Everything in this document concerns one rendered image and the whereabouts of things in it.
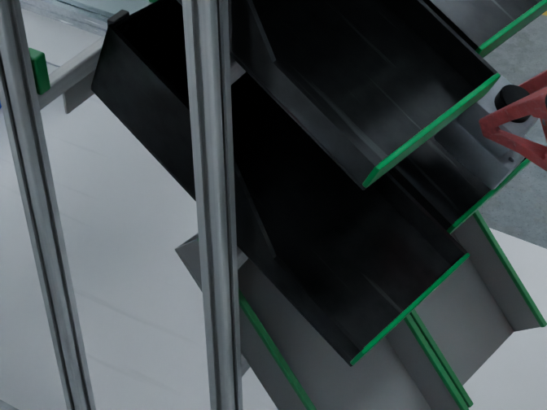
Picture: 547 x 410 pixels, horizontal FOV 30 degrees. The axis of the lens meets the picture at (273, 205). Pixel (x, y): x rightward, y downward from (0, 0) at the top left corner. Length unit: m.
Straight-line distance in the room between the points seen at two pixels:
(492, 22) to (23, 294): 0.71
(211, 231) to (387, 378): 0.27
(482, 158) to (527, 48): 2.56
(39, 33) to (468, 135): 1.05
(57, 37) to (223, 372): 1.02
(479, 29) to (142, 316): 0.61
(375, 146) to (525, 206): 2.11
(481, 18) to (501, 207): 1.97
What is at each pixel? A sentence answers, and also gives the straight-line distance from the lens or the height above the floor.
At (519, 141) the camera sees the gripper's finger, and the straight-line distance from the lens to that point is 0.78.
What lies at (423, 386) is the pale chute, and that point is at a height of 1.04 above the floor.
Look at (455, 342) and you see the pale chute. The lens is 0.98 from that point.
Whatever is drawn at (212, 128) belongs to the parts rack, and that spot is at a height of 1.36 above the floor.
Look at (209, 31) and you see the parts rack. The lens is 0.59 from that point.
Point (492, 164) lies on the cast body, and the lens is 0.81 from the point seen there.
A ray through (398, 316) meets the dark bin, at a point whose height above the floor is 1.21.
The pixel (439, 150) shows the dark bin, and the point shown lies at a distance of 0.86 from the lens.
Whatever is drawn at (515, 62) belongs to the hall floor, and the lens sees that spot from 3.29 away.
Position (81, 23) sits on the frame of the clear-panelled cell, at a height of 0.87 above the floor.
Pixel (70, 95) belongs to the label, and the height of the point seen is 1.28.
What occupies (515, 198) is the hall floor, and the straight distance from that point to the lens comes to 2.75.
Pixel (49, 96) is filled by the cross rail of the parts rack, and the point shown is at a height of 1.30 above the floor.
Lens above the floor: 1.74
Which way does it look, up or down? 41 degrees down
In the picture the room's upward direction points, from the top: straight up
